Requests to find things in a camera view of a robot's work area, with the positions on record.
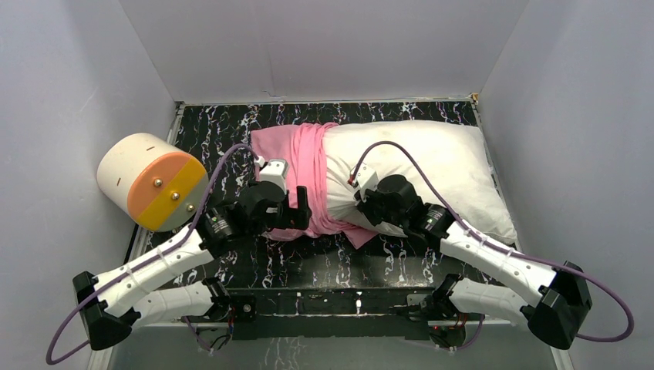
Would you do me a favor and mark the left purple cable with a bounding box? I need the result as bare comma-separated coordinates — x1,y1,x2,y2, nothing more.
45,143,264,366

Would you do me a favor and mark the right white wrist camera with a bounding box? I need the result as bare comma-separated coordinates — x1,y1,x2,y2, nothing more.
348,163,379,202

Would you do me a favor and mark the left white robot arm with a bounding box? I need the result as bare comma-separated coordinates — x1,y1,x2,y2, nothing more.
72,181,312,351

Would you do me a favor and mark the pink pillowcase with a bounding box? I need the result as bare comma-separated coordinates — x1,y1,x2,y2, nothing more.
251,123,378,249

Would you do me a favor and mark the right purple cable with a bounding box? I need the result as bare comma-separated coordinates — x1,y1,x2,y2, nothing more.
348,140,635,344

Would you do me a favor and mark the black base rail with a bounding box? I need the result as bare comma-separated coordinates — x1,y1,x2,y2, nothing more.
228,287,448,340

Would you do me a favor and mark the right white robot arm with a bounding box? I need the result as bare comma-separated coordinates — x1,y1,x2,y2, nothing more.
349,173,592,350

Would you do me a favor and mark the purple cable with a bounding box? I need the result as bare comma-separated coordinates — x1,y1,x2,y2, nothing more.
45,143,264,366
348,140,635,344

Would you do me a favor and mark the white orange yellow cylinder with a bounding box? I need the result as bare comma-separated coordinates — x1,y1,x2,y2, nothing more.
96,133,209,232

